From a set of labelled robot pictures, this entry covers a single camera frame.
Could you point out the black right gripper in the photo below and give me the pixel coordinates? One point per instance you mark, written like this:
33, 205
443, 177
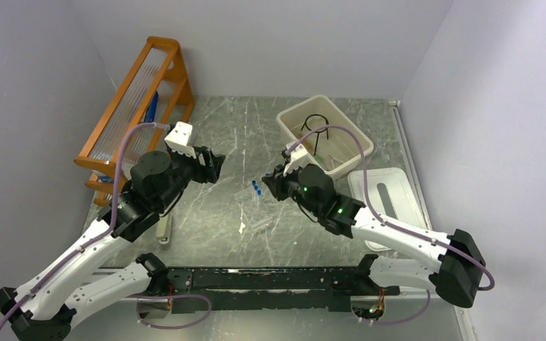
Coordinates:
277, 180

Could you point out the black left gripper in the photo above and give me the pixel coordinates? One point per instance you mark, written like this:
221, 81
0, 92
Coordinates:
211, 170

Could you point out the orange test tube brush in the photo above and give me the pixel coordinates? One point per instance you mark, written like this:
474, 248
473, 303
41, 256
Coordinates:
307, 143

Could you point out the black wire ring stand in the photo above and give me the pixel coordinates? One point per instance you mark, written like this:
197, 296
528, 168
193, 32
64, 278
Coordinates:
313, 123

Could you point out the white plastic bin lid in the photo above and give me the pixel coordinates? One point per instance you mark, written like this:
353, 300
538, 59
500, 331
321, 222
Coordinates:
390, 192

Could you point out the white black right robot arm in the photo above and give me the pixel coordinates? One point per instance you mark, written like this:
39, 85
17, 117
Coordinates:
451, 265

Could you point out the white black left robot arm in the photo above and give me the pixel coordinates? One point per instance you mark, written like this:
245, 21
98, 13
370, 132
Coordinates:
58, 299

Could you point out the beige plastic bin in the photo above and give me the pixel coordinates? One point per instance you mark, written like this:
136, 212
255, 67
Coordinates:
341, 153

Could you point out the beige stapler-like case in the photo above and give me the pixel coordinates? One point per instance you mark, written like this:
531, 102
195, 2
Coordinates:
163, 230

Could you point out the orange wooden test tube rack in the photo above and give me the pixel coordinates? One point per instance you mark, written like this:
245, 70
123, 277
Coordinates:
159, 67

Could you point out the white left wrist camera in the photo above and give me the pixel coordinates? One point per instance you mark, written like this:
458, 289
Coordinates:
179, 139

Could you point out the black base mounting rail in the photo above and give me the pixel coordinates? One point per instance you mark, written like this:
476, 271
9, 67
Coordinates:
276, 288

